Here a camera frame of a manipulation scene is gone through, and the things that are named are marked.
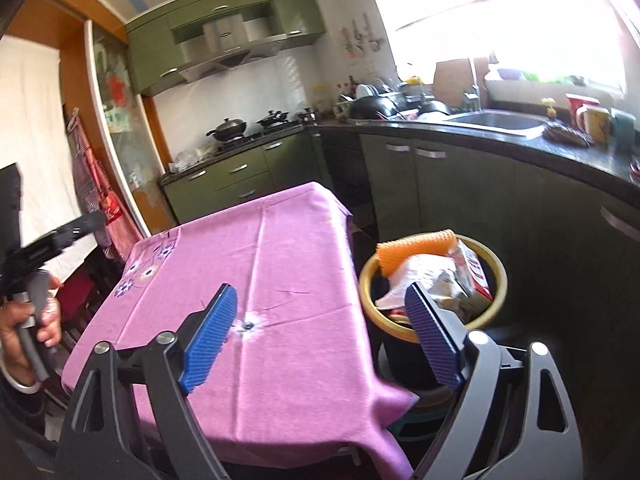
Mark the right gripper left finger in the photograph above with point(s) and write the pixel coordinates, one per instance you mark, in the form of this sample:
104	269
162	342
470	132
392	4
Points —
102	436

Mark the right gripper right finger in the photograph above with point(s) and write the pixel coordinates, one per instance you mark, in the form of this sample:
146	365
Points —
511	419

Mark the red white milk carton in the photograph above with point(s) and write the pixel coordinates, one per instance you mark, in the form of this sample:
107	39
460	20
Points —
471	276

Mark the white snack wrapper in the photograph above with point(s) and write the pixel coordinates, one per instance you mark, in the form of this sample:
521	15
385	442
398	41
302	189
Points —
435	274

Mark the orange foam net sleeve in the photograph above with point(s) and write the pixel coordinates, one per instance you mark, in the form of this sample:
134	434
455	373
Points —
392	254

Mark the yellow rimmed trash bin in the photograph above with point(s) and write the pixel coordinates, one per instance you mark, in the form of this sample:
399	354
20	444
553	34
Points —
440	332

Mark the steel kitchen sink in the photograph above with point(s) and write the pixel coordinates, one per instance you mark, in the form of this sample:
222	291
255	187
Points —
501	122

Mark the person's left hand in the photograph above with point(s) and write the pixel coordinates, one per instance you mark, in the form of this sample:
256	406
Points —
20	322

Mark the red checkered apron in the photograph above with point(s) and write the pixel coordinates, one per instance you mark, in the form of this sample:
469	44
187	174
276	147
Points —
95	193

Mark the glass sliding door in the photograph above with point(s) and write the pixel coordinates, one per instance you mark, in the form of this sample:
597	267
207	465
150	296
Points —
125	132

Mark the pink floral tablecloth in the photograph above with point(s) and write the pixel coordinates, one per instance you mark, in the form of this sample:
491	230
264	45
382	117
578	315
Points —
294	381

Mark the dark counter base cabinets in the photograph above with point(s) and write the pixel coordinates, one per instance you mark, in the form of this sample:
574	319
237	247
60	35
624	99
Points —
565	223

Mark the black wok with lid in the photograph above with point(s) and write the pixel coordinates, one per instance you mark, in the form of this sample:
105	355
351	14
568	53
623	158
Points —
229	129

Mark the black pan with lid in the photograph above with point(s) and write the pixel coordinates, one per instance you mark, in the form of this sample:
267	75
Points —
273	118

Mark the steel range hood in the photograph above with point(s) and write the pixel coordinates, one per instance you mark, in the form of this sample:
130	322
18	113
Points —
213	46

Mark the yellow mug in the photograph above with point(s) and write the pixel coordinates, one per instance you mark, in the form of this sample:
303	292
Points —
595	121

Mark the red mug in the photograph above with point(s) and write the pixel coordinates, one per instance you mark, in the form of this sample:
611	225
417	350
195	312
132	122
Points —
576	101

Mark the curved steel faucet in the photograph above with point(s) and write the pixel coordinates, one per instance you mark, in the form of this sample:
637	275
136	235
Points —
471	100

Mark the wooden cutting board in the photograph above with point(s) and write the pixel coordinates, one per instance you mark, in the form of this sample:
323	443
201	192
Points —
453	77

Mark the black wok on counter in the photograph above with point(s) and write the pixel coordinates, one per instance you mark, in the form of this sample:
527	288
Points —
372	108

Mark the green upper wall cabinets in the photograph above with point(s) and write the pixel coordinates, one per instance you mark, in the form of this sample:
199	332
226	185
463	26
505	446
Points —
155	58

